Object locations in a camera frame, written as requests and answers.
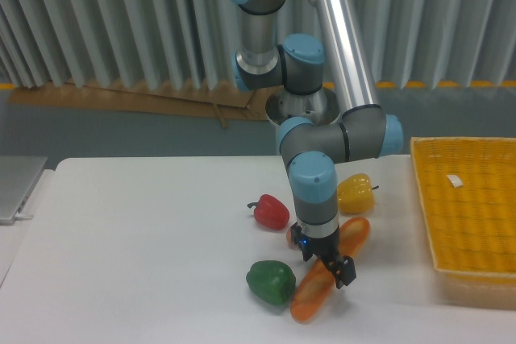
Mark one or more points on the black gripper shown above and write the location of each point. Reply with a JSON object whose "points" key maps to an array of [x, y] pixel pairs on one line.
{"points": [[325, 248]]}

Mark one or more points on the orange toy baguette bread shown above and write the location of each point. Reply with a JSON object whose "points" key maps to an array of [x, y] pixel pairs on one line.
{"points": [[318, 283]]}

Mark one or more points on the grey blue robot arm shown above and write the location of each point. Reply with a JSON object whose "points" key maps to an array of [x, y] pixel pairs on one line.
{"points": [[303, 64]]}

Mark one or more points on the yellow woven basket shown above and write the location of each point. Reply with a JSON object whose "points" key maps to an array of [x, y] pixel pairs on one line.
{"points": [[471, 229]]}

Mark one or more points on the brown toy egg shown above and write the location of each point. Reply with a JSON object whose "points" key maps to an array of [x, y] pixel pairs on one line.
{"points": [[289, 239]]}

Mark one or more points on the green toy bell pepper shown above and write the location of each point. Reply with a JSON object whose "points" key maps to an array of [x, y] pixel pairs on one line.
{"points": [[272, 281]]}

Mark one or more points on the yellow toy bell pepper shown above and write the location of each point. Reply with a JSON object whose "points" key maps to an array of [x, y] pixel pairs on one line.
{"points": [[355, 194]]}

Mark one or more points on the red toy bell pepper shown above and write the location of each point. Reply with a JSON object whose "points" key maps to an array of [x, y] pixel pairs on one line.
{"points": [[270, 212]]}

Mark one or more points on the white paper label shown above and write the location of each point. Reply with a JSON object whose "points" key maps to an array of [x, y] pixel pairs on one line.
{"points": [[455, 181]]}

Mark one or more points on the brown cardboard sheet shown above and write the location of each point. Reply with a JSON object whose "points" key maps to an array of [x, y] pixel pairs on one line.
{"points": [[223, 103]]}

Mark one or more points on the grey pleated curtain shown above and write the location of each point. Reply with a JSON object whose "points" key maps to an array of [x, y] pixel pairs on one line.
{"points": [[100, 42]]}

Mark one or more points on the silver laptop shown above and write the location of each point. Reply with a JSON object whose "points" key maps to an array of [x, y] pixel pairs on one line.
{"points": [[19, 176]]}

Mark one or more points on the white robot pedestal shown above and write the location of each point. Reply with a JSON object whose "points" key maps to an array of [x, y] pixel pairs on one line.
{"points": [[320, 111]]}

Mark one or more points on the white charger cable plug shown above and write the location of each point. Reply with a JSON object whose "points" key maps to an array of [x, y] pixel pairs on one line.
{"points": [[23, 217]]}

